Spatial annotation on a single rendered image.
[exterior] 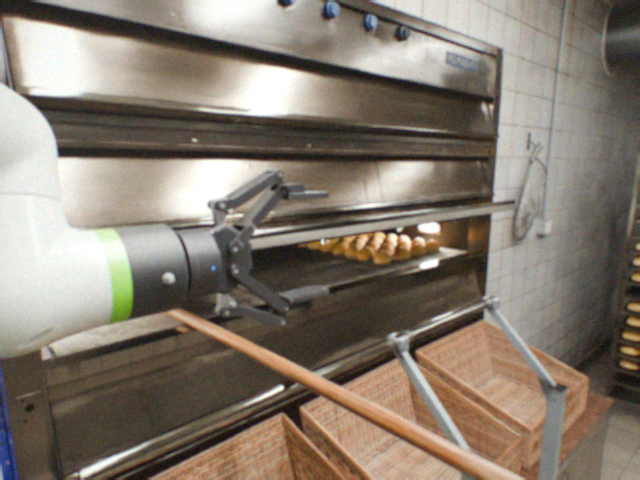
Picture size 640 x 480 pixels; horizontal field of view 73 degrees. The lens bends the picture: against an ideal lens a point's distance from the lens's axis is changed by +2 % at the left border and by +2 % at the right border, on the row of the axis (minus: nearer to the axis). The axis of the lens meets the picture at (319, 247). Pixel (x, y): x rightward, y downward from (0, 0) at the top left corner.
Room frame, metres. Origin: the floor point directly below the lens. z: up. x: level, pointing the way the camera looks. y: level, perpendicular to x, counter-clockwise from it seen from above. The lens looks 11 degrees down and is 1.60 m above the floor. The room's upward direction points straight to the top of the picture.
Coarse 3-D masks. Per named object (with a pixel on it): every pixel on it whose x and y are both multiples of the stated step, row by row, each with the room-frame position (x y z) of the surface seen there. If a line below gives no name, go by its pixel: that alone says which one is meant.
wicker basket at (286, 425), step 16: (256, 432) 1.12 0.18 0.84; (272, 432) 1.15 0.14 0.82; (288, 432) 1.16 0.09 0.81; (224, 448) 1.05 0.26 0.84; (240, 448) 1.07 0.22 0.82; (256, 448) 1.10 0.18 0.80; (272, 448) 1.13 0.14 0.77; (288, 448) 1.16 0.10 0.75; (304, 448) 1.11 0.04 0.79; (192, 464) 0.98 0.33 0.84; (208, 464) 1.01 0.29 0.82; (224, 464) 1.03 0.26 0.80; (240, 464) 1.06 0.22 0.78; (272, 464) 1.12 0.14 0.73; (304, 464) 1.11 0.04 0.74; (320, 464) 1.06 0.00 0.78
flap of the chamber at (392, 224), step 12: (432, 216) 1.48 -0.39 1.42; (444, 216) 1.53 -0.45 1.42; (456, 216) 1.58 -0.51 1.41; (468, 216) 1.64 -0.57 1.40; (336, 228) 1.18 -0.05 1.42; (348, 228) 1.21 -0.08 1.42; (360, 228) 1.24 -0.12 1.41; (372, 228) 1.27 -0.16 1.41; (384, 228) 1.31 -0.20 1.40; (252, 240) 0.99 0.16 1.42; (264, 240) 1.01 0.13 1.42; (276, 240) 1.04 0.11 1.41; (288, 240) 1.06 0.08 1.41; (300, 240) 1.08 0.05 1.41; (312, 240) 1.11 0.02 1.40
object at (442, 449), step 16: (192, 320) 1.05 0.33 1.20; (224, 336) 0.94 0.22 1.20; (256, 352) 0.86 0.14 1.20; (272, 368) 0.81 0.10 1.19; (288, 368) 0.78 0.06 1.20; (304, 384) 0.74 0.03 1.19; (320, 384) 0.72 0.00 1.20; (336, 400) 0.69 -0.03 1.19; (352, 400) 0.67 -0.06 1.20; (368, 416) 0.64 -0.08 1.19; (384, 416) 0.62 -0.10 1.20; (400, 432) 0.59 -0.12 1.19; (416, 432) 0.58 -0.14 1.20; (432, 448) 0.55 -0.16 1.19; (448, 448) 0.54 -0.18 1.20; (448, 464) 0.54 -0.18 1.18; (464, 464) 0.52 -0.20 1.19; (480, 464) 0.51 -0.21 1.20
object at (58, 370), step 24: (432, 264) 1.78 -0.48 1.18; (456, 264) 1.87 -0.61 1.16; (336, 288) 1.41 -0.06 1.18; (360, 288) 1.45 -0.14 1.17; (384, 288) 1.54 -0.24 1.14; (288, 312) 1.24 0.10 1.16; (144, 336) 1.00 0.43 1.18; (168, 336) 1.00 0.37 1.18; (192, 336) 1.03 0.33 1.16; (48, 360) 0.87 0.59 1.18; (72, 360) 0.87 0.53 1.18; (96, 360) 0.89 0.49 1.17; (120, 360) 0.92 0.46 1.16; (48, 384) 0.82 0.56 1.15
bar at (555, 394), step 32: (448, 320) 1.15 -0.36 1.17; (352, 352) 0.92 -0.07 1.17; (384, 352) 0.96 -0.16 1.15; (288, 384) 0.78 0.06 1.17; (416, 384) 0.96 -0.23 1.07; (544, 384) 1.19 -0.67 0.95; (224, 416) 0.68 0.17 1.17; (448, 416) 0.91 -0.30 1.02; (128, 448) 0.58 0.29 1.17; (160, 448) 0.60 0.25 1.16; (544, 448) 1.17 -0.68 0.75
